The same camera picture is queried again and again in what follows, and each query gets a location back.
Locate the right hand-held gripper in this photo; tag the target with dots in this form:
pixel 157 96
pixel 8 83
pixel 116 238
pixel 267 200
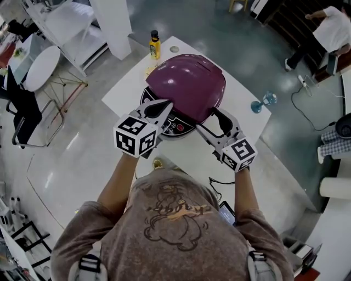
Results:
pixel 240 153

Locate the brown printed t-shirt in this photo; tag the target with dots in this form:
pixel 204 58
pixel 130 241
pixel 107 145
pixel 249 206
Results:
pixel 175 236

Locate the black rice cooker base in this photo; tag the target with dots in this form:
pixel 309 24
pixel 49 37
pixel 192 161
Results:
pixel 181 132

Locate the white power strip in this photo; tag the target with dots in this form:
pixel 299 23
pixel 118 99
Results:
pixel 302 80

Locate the yellow bottle with black cap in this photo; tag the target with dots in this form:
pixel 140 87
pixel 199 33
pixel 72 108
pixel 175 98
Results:
pixel 155 46

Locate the checkered cloth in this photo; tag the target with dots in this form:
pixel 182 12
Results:
pixel 336 142

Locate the black metal stand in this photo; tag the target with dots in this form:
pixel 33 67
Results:
pixel 30 241

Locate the round white table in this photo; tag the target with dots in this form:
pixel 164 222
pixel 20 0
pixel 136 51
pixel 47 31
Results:
pixel 41 70

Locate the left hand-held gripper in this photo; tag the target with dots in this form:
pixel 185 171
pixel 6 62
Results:
pixel 131 134

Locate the black phone with lit screen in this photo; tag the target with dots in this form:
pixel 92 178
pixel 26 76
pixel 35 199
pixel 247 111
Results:
pixel 228 212

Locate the white shelf unit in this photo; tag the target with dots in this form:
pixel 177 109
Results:
pixel 71 30

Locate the clear glass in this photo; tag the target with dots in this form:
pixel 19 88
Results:
pixel 149 70

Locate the small blue desk fan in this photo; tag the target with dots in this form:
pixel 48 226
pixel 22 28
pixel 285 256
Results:
pixel 259 105

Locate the black metal-frame chair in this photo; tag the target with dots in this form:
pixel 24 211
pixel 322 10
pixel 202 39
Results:
pixel 24 109

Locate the person's yellow shoe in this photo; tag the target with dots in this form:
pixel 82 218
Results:
pixel 157 163

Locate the person's right forearm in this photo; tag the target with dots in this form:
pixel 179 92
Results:
pixel 246 192

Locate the purple rice cooker lid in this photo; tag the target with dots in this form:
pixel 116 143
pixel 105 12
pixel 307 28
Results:
pixel 189 82

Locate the person's left forearm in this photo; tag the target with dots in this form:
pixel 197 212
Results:
pixel 120 181

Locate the black round appliance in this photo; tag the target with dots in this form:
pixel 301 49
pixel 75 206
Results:
pixel 345 126

